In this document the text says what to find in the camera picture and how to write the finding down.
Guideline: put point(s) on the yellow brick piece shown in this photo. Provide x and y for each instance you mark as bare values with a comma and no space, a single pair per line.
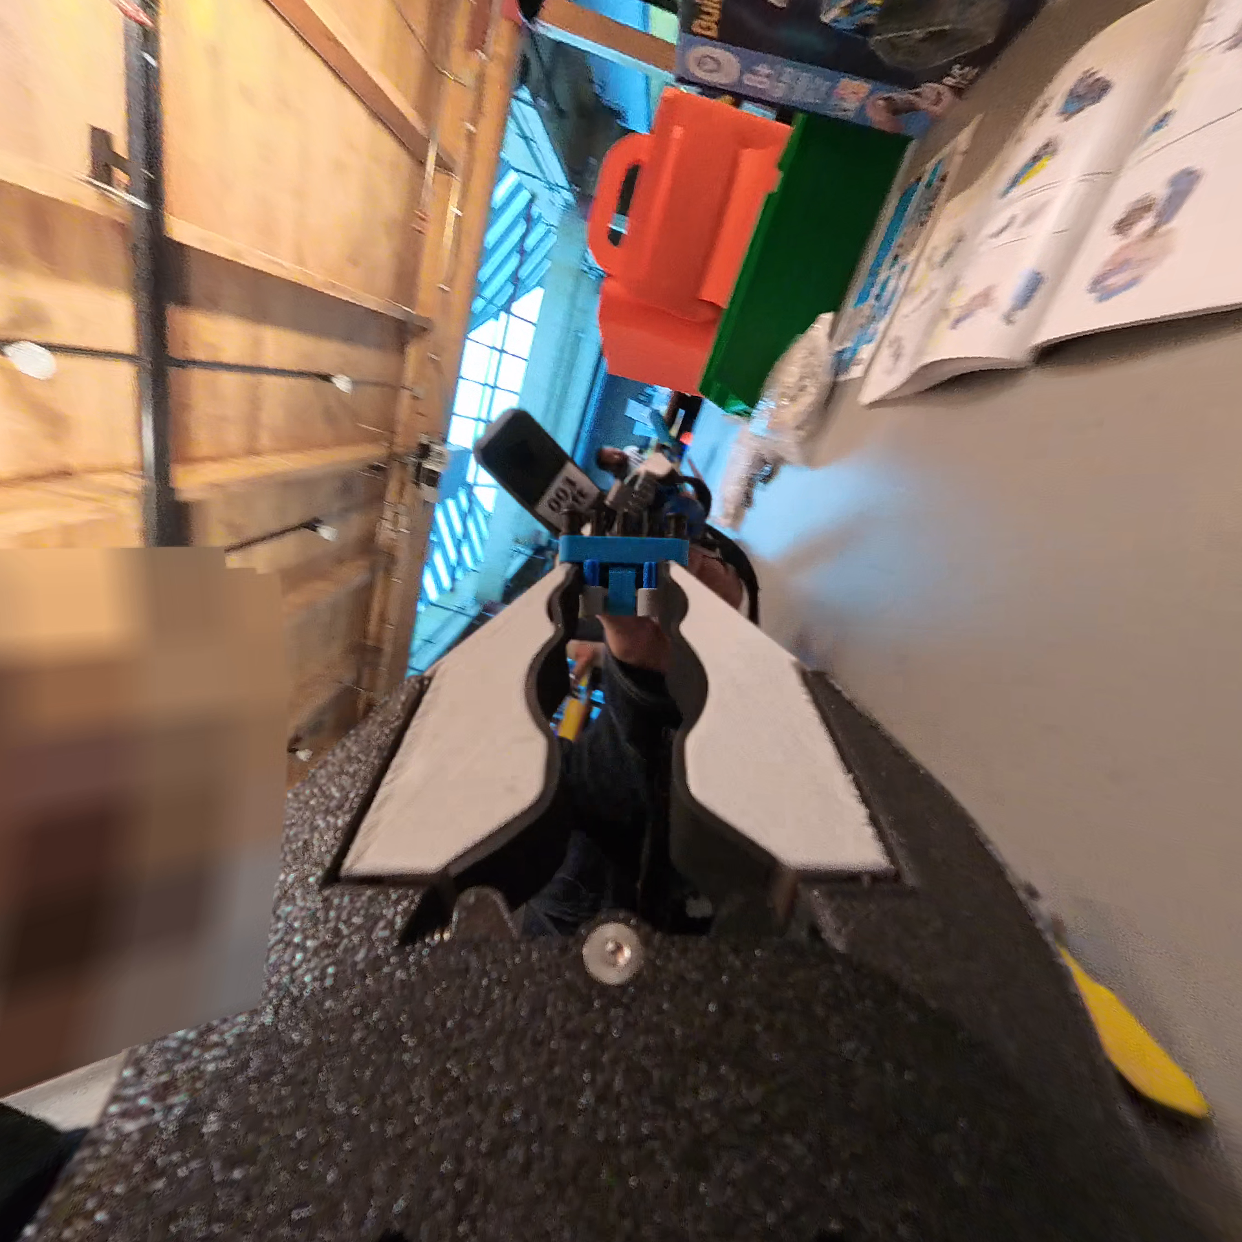
1135,1047

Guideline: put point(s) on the black gear brick assembly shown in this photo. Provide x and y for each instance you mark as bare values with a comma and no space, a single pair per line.
621,554

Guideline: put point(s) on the blue sticker sheet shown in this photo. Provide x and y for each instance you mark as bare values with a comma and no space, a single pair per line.
896,255

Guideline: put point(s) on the person's left forearm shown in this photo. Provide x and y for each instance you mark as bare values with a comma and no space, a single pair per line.
610,777

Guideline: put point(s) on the blue yellow brick assembly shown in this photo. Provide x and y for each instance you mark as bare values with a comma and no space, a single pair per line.
574,710

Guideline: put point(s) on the toy kit box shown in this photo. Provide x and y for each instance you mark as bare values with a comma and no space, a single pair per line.
854,49

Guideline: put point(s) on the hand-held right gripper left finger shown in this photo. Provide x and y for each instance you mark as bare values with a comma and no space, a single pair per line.
455,777

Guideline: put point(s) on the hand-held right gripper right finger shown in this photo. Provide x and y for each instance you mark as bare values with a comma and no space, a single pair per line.
775,767

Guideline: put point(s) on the green plastic bin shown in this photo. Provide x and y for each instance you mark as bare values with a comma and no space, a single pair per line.
806,273

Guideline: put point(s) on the grey desk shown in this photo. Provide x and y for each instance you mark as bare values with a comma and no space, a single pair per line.
1009,642

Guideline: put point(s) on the building instruction booklet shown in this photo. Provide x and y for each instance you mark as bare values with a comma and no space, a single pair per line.
1087,197

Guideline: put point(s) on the person's left hand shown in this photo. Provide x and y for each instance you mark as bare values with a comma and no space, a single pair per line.
631,637

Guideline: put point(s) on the clear plastic bag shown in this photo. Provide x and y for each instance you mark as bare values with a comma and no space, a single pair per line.
747,476
797,389

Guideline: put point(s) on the orange plastic tote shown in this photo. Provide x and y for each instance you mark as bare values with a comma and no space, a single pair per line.
678,233

